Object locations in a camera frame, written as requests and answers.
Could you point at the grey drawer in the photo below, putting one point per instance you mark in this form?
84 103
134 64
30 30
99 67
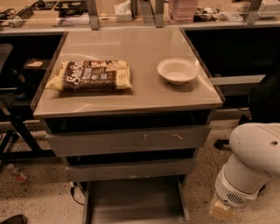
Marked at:
128 140
135 201
133 170

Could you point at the grey top drawer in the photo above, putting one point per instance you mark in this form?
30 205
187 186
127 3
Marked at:
128 140

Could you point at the long background workbench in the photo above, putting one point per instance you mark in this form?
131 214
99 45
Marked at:
152 14

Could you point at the white paper bowl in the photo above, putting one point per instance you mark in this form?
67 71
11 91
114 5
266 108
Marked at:
177 71

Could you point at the pink plastic basket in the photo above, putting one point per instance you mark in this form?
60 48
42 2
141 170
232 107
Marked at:
181 11

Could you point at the grey bottom drawer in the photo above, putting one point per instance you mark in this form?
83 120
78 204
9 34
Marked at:
135 201

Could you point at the brown seaweed snack bag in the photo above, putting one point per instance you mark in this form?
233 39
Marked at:
91 75

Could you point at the white tissue box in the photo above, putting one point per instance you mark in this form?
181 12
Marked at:
123 12

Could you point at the grey middle drawer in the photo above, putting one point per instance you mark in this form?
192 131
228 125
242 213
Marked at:
133 170

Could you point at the black desk frame left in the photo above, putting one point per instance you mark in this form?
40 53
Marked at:
19 130

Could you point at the grey drawer cabinet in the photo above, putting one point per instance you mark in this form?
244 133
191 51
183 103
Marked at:
127 111

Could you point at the plastic bottle on floor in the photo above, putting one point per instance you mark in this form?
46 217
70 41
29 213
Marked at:
17 173

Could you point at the black office chair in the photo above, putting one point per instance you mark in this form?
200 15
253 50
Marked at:
264 101

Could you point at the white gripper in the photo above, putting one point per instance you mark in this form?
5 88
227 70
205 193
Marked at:
235 192

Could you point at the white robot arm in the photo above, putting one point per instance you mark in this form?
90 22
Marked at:
254 162

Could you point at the brown shoe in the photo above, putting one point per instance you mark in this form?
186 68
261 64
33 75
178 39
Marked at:
16 219

